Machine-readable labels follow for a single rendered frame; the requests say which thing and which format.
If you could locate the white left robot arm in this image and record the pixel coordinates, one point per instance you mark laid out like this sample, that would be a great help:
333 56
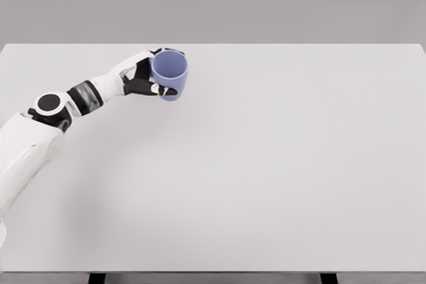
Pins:
30 151

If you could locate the lavender blue cup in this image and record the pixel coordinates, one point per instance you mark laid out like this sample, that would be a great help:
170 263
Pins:
169 74

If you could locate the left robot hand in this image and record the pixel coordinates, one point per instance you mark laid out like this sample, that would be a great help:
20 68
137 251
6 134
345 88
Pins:
133 64

